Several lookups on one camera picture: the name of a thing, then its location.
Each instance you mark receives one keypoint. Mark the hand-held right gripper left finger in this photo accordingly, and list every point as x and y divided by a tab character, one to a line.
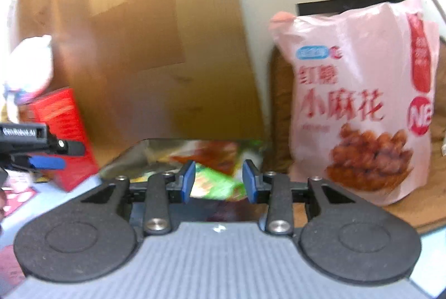
188	180

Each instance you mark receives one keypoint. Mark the blue printed mat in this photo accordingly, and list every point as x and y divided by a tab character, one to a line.
69	198

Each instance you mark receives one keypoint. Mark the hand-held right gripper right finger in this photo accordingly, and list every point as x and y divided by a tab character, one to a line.
250	182

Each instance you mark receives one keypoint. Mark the pink snack bag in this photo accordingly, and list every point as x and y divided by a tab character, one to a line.
348	93

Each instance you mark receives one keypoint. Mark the pastel plush toy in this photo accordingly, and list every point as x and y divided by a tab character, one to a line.
29	65

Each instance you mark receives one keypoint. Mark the black storage box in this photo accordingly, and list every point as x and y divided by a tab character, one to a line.
156	152

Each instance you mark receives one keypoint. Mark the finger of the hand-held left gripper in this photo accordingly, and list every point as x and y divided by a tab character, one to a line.
71	148
47	163

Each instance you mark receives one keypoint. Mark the red gift box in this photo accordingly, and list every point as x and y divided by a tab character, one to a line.
66	131

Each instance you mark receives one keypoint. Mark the green snack packet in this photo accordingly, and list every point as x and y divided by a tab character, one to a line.
216	185

